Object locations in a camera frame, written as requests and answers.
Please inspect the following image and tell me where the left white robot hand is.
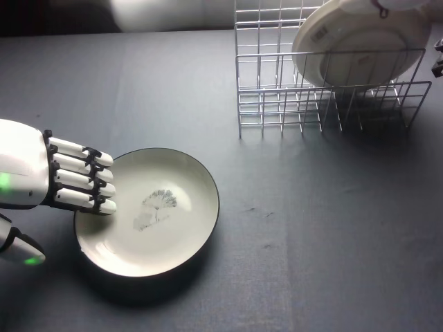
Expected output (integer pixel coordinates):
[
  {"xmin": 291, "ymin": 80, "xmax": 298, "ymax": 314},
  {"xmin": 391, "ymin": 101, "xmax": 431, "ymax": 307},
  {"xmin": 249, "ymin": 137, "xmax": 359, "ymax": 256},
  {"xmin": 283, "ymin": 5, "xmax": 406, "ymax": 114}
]
[{"xmin": 0, "ymin": 118, "xmax": 118, "ymax": 268}]

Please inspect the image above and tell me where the grey table cloth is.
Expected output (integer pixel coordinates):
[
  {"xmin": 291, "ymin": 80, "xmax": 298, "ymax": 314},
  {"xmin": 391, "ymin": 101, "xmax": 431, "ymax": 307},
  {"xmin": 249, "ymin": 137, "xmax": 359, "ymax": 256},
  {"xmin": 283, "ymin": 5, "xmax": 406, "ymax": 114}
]
[{"xmin": 0, "ymin": 27, "xmax": 443, "ymax": 332}]

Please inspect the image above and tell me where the silver wire dish rack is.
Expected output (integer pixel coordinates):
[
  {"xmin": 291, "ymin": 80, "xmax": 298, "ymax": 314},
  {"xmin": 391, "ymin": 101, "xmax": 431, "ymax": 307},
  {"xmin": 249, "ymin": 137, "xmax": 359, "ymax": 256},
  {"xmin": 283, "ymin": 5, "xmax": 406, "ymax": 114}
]
[{"xmin": 234, "ymin": 0, "xmax": 433, "ymax": 140}]

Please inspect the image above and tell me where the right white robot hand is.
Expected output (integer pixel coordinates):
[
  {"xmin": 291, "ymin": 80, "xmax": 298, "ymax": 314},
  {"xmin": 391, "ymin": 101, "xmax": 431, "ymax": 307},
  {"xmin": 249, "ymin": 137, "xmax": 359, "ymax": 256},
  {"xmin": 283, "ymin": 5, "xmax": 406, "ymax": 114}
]
[{"xmin": 368, "ymin": 0, "xmax": 433, "ymax": 19}]

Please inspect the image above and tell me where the white plate with leaf print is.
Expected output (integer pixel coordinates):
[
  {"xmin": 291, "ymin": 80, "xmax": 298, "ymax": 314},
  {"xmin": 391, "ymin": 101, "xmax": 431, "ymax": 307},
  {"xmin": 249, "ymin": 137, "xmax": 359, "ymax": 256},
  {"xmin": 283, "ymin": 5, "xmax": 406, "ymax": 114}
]
[
  {"xmin": 291, "ymin": 0, "xmax": 432, "ymax": 88},
  {"xmin": 73, "ymin": 147, "xmax": 221, "ymax": 282}
]

